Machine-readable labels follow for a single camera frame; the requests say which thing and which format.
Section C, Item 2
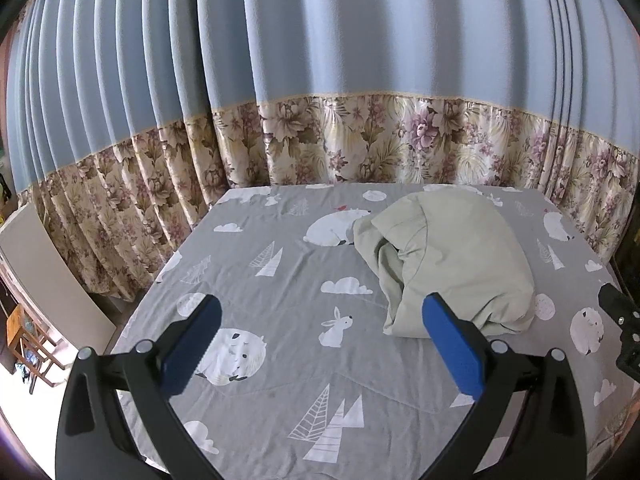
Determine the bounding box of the wooden chair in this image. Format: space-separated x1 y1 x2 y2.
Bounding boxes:
0 305 61 393

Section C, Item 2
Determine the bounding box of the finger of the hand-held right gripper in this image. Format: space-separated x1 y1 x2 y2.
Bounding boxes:
598 282 640 333

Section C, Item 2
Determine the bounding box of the grey printed bed sheet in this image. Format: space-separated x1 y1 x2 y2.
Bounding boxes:
107 182 636 480

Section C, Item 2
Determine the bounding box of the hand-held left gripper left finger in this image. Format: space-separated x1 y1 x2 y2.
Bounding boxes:
54 294 223 480

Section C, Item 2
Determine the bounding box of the light green jacket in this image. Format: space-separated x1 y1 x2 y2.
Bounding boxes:
352 191 537 341

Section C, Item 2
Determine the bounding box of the white flat panel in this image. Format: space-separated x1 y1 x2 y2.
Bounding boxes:
0 202 118 356

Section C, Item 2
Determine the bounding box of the blue curtain with floral border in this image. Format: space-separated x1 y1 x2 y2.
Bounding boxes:
0 0 640 303

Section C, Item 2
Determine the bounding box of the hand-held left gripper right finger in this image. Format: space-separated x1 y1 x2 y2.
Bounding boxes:
421 292 587 480

